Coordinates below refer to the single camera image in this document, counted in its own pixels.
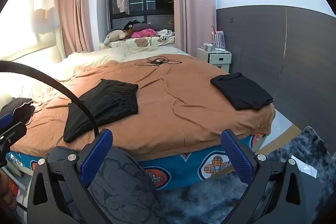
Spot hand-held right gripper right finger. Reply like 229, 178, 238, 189
220, 129, 307, 224

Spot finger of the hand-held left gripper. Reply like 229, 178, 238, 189
0, 112, 27, 147

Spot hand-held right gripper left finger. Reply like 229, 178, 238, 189
26, 129, 114, 224

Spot black pants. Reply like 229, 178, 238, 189
210, 72, 273, 111
63, 79, 139, 143

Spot folded black pants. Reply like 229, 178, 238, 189
210, 72, 273, 111

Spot pile of dark clothes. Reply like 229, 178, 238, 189
0, 98, 35, 122

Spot person's grey printed trouser leg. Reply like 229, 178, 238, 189
47, 146, 160, 224

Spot flat cardboard sheet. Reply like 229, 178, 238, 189
256, 123, 302, 155

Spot teal printed bedsheet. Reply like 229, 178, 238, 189
5, 132, 265, 191

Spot blue-grey shag rug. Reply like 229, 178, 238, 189
155, 126, 332, 224

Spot white paper sheet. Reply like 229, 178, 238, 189
290, 154, 327, 177

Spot brown blanket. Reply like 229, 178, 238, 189
12, 54, 276, 157

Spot cream padded headboard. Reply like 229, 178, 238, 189
0, 27, 65, 64

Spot cream duvet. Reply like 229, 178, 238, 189
16, 46, 193, 98

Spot white nightstand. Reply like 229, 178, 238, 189
197, 48, 232, 73

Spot white power strip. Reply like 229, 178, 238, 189
202, 43, 231, 54

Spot beige plush bear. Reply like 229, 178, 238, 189
103, 30, 128, 46

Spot white striped box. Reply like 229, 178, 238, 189
210, 26, 227, 50

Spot bear-print cream pillow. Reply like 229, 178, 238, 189
126, 36, 175, 54

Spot pink plush toy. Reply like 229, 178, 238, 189
131, 28, 156, 39

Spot pink curtain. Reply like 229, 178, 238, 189
58, 0, 100, 58
171, 0, 217, 58

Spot dark brown plush bear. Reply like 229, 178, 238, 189
122, 21, 139, 31

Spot grey-purple cushion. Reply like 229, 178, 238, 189
133, 22, 158, 31

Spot black-and-white spotted plush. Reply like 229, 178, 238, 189
156, 29, 175, 43

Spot black braided cable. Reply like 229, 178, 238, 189
0, 61, 100, 136

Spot black charger with cable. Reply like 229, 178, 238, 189
135, 55, 182, 66

